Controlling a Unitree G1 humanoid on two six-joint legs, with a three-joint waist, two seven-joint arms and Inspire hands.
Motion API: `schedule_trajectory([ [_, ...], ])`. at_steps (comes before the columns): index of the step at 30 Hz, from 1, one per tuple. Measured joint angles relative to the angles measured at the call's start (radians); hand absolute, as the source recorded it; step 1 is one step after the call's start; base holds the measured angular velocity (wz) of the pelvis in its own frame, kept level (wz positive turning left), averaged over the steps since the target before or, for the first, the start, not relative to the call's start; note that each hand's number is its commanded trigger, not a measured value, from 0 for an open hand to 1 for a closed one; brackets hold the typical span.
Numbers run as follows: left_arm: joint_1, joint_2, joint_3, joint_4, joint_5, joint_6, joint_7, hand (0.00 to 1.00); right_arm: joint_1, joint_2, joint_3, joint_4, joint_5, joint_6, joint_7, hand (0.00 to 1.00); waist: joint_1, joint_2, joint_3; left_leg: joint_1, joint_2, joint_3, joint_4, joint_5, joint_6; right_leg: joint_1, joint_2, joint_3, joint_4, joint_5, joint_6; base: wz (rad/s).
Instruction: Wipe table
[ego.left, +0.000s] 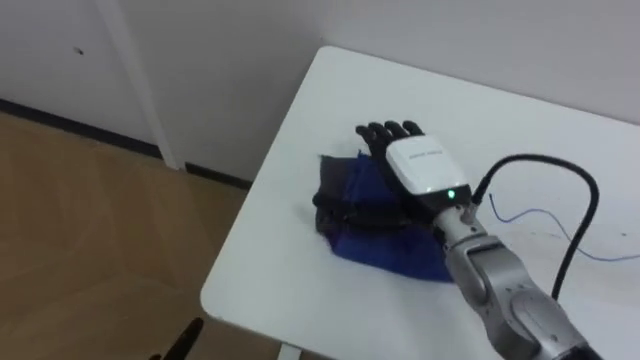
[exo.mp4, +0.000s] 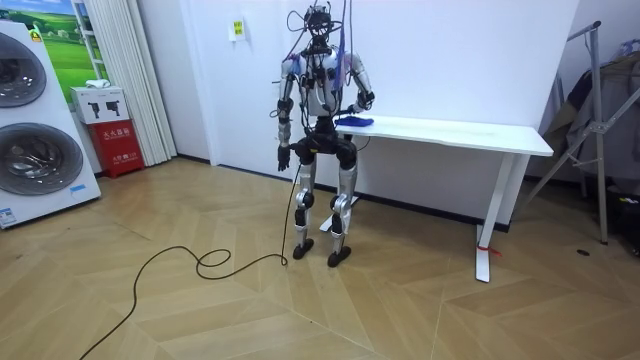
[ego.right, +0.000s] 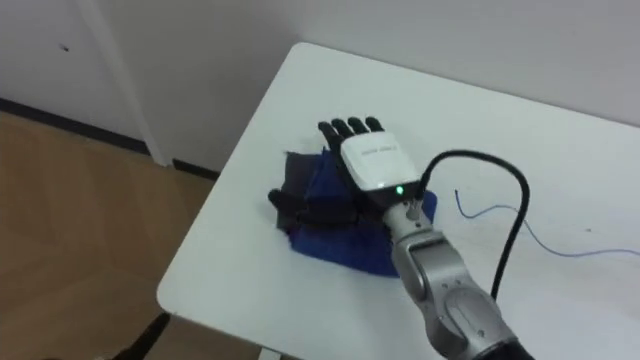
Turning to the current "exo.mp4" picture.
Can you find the black floor cable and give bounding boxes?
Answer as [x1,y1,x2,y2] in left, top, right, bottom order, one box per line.
[77,160,304,360]

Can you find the white pleated curtain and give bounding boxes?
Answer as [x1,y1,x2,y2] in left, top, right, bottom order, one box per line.
[81,0,178,168]

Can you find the white ladder frame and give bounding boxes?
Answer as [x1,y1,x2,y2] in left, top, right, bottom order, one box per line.
[71,0,105,82]

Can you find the black bag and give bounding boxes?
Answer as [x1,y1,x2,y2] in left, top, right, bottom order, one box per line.
[606,186,640,259]

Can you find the white wall switch yellow label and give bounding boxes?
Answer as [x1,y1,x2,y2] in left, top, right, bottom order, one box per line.
[228,18,248,43]

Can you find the blue cloth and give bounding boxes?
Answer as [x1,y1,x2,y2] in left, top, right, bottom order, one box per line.
[333,115,376,128]

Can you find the robot body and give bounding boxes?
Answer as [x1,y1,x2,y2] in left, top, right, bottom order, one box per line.
[285,1,362,155]

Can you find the robot legs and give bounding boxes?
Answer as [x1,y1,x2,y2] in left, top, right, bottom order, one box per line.
[289,133,360,269]

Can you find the white cardboard box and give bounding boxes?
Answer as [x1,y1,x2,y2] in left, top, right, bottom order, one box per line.
[69,85,131,126]

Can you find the grey metal clothes rack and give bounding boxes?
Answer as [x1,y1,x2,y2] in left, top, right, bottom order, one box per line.
[524,20,640,246]

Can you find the grey hanging clothes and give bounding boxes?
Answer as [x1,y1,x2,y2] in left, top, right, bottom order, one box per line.
[541,39,640,182]

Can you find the white washing machine tower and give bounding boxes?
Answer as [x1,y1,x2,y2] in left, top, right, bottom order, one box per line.
[0,19,103,231]

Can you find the cable bundle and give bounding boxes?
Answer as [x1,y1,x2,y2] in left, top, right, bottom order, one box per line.
[327,0,355,86]

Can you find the green landscape wall poster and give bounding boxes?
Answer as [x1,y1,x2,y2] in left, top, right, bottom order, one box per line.
[0,0,109,105]

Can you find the white desk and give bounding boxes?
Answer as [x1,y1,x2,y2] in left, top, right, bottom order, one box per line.
[318,114,555,284]

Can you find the red fire equipment box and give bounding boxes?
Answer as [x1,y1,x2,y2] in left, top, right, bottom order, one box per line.
[86,119,146,180]

